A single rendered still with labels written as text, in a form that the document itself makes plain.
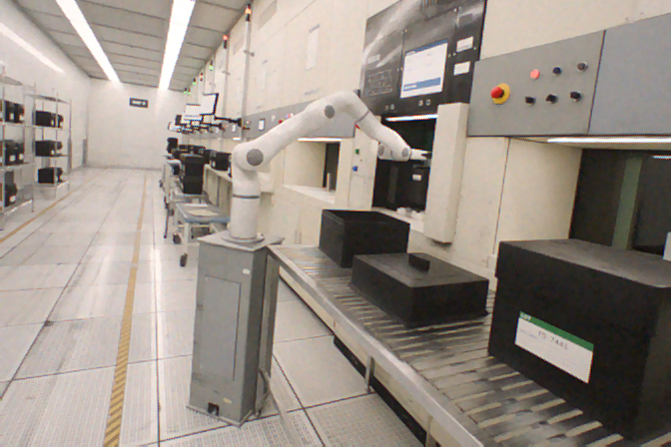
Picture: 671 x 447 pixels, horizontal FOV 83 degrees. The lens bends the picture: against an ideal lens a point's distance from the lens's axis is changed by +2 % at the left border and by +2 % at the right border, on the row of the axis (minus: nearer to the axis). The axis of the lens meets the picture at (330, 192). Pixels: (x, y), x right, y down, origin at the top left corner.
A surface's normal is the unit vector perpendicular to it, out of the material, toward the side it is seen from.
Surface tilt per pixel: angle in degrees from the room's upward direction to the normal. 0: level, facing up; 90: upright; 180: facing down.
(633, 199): 90
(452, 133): 90
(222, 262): 90
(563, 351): 90
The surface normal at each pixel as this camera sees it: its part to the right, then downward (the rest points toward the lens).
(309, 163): 0.43, 0.13
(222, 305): -0.33, 0.06
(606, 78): -0.90, -0.04
